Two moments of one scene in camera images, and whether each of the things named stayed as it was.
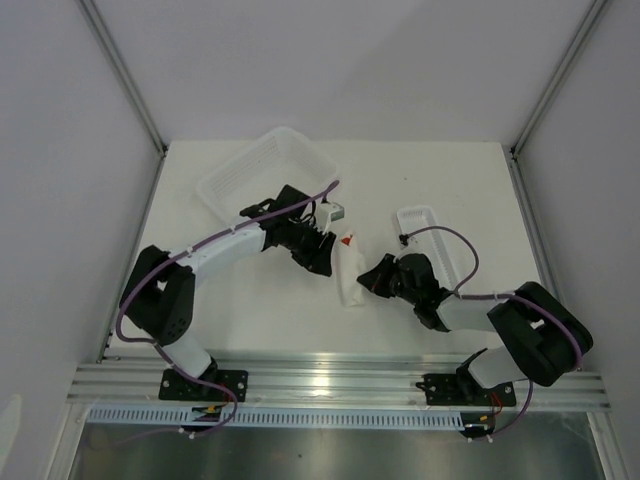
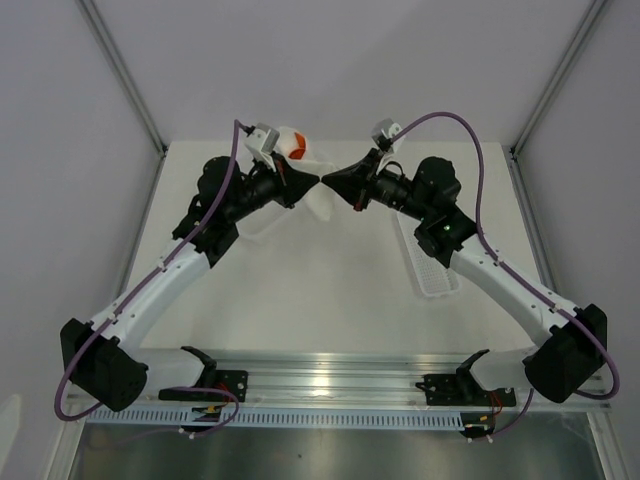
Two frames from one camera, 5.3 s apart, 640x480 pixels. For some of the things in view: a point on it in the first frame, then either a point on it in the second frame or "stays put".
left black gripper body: [305, 241] → [260, 189]
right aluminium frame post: [590, 17] stays put
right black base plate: [456, 389] stays put
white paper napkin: [350, 266] → [295, 150]
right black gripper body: [388, 282] → [390, 189]
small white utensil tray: [428, 243] stays put
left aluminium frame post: [122, 70] stays put
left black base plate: [174, 387] stays put
